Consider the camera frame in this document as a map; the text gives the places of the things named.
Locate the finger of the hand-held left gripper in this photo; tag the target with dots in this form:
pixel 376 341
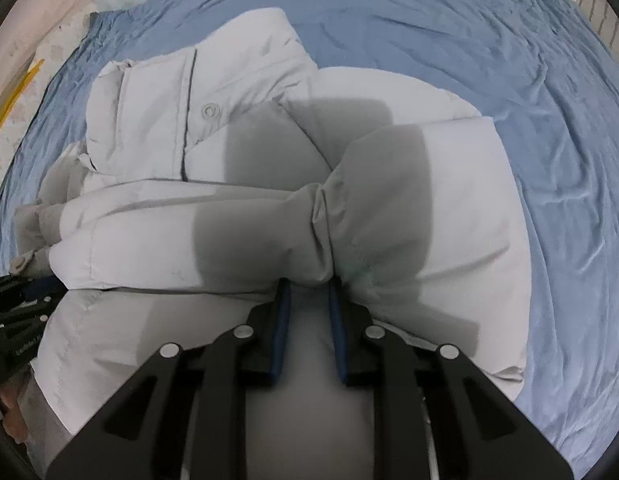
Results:
pixel 19 297

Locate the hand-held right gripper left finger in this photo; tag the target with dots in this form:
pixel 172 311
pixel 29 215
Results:
pixel 283 330

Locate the pink floral wall panel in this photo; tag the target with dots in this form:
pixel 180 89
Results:
pixel 44 15

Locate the person's left hand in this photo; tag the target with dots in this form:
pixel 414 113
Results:
pixel 14 410

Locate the blue bed blanket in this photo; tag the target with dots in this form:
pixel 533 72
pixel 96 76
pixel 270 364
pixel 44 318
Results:
pixel 489 60

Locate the light grey padded jacket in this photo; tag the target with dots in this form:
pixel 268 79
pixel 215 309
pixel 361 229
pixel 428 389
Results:
pixel 189 110

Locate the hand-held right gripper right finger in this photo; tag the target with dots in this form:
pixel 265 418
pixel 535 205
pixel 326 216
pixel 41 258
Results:
pixel 338 330

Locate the floral mattress sheet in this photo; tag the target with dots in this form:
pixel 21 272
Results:
pixel 34 110

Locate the narrow brick pattern wall padding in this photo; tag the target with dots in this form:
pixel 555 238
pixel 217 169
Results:
pixel 589 5

